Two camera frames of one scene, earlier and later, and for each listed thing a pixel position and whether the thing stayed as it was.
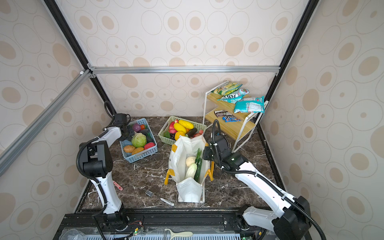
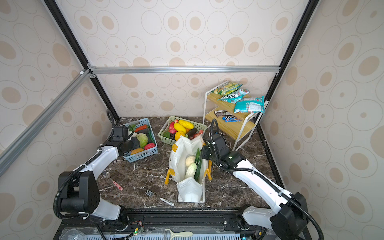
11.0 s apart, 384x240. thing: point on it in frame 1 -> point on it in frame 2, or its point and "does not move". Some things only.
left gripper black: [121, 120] -> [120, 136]
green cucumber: [198, 172] does not move
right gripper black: [207, 150] does not move
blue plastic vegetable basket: [132, 158] does not move
